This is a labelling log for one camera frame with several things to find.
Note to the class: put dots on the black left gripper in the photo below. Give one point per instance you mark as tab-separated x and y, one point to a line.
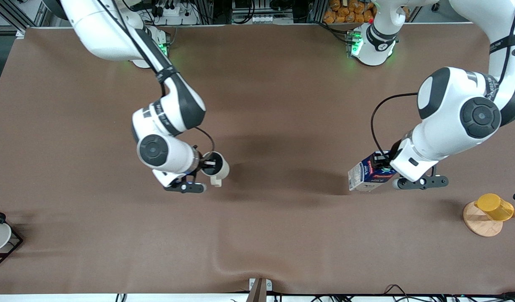
394	157

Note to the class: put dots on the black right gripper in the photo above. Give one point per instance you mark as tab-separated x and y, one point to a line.
205	161

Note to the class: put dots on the beige mug with grey inside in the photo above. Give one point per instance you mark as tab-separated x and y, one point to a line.
223	167

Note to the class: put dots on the blue milk carton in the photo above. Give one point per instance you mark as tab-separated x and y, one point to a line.
366	176

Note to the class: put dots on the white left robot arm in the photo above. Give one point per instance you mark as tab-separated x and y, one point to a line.
450	126

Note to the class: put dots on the round wooden cup stand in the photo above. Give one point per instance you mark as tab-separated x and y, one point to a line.
482	226

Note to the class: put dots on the yellow cup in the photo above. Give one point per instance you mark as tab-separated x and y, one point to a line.
494	207

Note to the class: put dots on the brown table cover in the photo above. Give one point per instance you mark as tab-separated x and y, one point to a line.
282	235

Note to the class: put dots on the pile of orange buns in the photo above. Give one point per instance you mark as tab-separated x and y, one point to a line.
345	12

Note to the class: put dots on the white power strip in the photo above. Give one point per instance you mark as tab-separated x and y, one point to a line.
173	11
265	19

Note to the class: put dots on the small metal bracket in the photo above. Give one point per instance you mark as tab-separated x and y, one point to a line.
253	284

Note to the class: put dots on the brown camera pole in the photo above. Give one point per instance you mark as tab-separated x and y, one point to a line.
257	294

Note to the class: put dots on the aluminium frame profile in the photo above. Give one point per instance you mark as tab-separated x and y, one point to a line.
20	31

